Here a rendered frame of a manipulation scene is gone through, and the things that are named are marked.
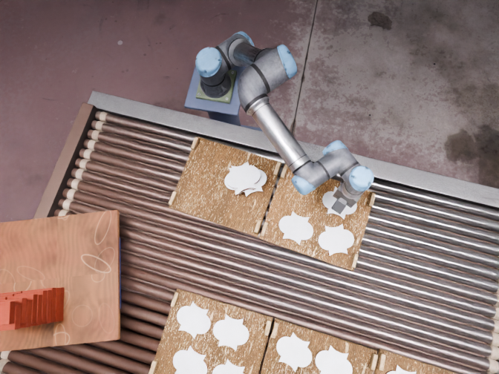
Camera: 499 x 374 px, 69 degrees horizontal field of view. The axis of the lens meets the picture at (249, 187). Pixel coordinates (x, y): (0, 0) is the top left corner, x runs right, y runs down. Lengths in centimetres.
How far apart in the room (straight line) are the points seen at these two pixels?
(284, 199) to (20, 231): 110
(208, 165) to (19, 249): 84
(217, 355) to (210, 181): 71
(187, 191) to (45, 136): 174
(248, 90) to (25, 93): 241
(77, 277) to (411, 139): 228
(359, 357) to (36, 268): 132
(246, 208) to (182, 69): 169
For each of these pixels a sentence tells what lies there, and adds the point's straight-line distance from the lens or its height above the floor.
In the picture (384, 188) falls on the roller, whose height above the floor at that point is 92.
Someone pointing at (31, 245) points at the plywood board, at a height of 104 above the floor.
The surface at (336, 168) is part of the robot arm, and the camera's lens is 125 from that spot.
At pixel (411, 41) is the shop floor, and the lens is 327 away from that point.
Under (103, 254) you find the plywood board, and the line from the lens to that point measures 160.
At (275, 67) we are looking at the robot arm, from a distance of 131.
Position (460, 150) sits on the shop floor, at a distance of 298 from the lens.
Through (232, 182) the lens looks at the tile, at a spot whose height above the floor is 100.
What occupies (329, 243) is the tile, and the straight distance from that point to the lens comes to 157.
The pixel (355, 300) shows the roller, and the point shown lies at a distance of 161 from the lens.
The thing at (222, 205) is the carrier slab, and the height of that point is 94.
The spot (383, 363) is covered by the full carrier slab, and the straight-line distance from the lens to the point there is 162.
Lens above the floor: 249
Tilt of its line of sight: 75 degrees down
